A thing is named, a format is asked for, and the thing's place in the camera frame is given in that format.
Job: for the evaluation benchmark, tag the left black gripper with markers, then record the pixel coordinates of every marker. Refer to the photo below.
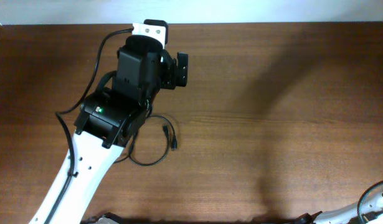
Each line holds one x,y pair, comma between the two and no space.
169,80

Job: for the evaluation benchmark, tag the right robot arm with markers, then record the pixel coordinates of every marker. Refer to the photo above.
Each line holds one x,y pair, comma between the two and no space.
367,210

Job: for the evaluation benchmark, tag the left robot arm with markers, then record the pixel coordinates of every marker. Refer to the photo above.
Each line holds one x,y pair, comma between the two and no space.
109,119

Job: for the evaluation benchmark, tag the black device at table edge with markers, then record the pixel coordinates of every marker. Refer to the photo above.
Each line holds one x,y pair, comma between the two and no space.
107,218

